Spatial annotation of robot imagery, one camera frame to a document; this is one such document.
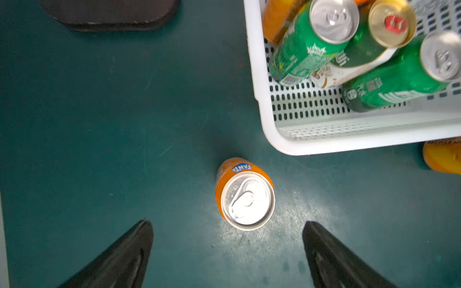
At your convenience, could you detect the orange Fanta can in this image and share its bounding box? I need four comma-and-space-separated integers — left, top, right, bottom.
215, 157, 276, 231

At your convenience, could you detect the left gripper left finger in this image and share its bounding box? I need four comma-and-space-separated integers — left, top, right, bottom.
60, 220, 154, 288

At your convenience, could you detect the black metal cup stand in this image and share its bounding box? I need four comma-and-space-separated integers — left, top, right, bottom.
40, 0, 181, 32

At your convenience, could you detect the white plastic basket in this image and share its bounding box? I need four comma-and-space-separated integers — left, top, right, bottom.
244, 1, 461, 156

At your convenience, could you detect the green soda can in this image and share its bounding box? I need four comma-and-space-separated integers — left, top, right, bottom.
342, 31, 461, 112

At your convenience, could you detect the orange yellow drink can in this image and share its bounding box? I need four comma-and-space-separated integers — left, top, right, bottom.
423, 137, 461, 175

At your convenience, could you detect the green gold-top can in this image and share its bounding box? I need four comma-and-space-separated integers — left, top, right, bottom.
310, 0, 417, 88

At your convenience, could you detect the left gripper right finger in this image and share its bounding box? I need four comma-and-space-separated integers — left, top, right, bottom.
303, 221, 395, 288

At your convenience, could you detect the orange can back left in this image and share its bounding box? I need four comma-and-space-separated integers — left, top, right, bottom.
262, 0, 306, 45

